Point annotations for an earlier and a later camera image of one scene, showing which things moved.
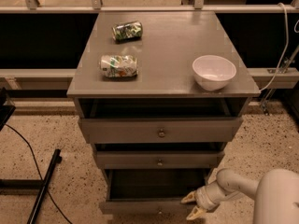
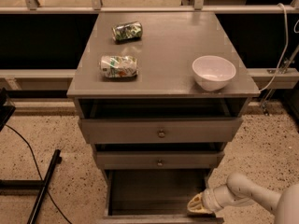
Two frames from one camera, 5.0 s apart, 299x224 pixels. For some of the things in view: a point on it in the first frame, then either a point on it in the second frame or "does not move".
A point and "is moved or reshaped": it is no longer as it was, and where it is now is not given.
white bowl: [213, 72] does not move
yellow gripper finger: [190, 198] to [196, 202]
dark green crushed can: [127, 32] does not move
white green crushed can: [123, 66] does not move
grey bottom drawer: [150, 191] is moved or reshaped
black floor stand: [42, 184] does not move
